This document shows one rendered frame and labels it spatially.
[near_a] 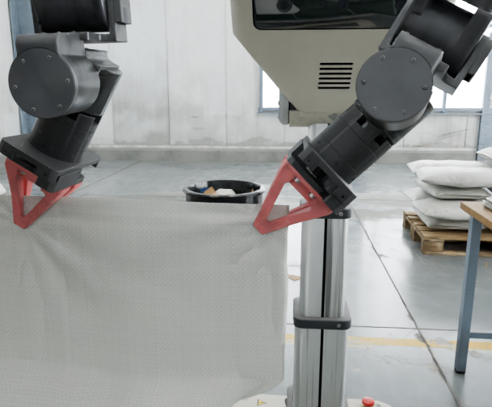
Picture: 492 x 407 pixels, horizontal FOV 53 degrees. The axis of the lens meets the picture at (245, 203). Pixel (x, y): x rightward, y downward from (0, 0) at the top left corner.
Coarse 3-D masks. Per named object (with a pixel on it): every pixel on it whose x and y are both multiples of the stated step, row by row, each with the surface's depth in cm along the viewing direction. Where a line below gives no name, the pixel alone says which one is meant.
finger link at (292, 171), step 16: (288, 160) 47; (288, 176) 47; (304, 176) 47; (272, 192) 48; (304, 192) 48; (320, 192) 47; (320, 208) 47; (256, 224) 50; (272, 224) 50; (288, 224) 49
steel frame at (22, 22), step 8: (16, 0) 806; (24, 0) 805; (16, 8) 809; (24, 8) 808; (16, 16) 811; (24, 16) 811; (16, 24) 813; (24, 24) 814; (32, 24) 812; (16, 32) 814; (24, 32) 816; (32, 32) 815; (16, 56) 815; (24, 112) 843; (24, 120) 844; (32, 120) 849; (24, 128) 844
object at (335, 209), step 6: (282, 162) 50; (306, 168) 50; (276, 174) 50; (312, 174) 50; (318, 180) 50; (330, 180) 46; (324, 186) 50; (330, 186) 45; (336, 186) 44; (324, 192) 47; (330, 192) 45; (324, 198) 45; (330, 198) 45; (336, 198) 45; (306, 204) 51; (330, 204) 45; (336, 204) 45; (342, 204) 45; (348, 204) 45; (294, 210) 50; (336, 210) 45; (342, 210) 45
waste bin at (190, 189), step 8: (192, 184) 295; (200, 184) 301; (208, 184) 305; (216, 184) 307; (224, 184) 308; (232, 184) 308; (240, 184) 306; (248, 184) 302; (256, 184) 296; (184, 192) 276; (192, 192) 270; (200, 192) 302; (240, 192) 307; (248, 192) 303; (256, 192) 271; (192, 200) 273; (200, 200) 267; (208, 200) 265; (216, 200) 264; (224, 200) 264; (232, 200) 264; (240, 200) 266; (248, 200) 269; (256, 200) 274
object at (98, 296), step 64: (0, 256) 56; (64, 256) 55; (128, 256) 52; (192, 256) 52; (256, 256) 52; (0, 320) 58; (64, 320) 56; (128, 320) 54; (192, 320) 53; (256, 320) 53; (0, 384) 57; (64, 384) 56; (128, 384) 55; (192, 384) 55; (256, 384) 55
